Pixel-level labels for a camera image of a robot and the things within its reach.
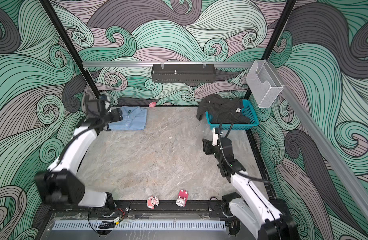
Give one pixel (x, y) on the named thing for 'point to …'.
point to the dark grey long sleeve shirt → (216, 106)
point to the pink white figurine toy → (152, 201)
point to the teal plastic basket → (247, 112)
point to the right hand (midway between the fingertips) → (209, 139)
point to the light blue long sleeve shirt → (134, 118)
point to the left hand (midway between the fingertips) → (115, 111)
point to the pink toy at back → (152, 104)
